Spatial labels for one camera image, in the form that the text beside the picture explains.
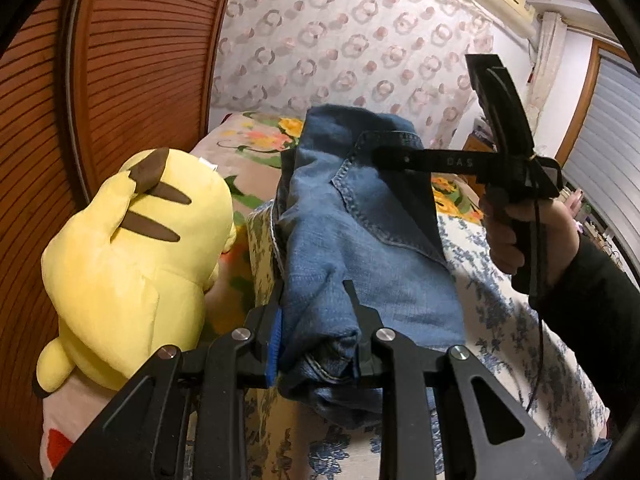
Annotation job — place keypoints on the wooden sideboard cabinet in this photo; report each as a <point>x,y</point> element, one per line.
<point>477,143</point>

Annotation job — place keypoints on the blue floral white bedspread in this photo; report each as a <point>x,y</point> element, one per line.
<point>530,361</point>

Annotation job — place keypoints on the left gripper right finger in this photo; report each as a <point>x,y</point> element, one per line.
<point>444,415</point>

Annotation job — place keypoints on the blue denim pants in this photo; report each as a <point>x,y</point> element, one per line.
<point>349,233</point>

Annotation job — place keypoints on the yellow plush toy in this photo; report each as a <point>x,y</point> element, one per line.
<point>129,273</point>

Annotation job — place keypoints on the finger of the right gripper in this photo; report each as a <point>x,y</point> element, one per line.
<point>469,163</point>

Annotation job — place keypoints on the grey window blind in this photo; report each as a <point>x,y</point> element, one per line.
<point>604,161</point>

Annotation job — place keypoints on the black sleeved right forearm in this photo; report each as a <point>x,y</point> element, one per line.
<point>594,308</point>

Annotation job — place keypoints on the circle patterned sheer curtain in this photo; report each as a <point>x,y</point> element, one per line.
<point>401,57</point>

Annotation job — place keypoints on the person right hand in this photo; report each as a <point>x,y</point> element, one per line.
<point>511,228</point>

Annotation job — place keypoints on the beige side curtain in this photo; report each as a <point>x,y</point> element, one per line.
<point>549,56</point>

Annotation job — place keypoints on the brown louvered wardrobe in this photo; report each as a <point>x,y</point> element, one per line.
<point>84,85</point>

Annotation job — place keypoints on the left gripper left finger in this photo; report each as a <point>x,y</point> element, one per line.
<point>183,410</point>

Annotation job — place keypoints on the floral pink blanket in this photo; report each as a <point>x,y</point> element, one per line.
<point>250,159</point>

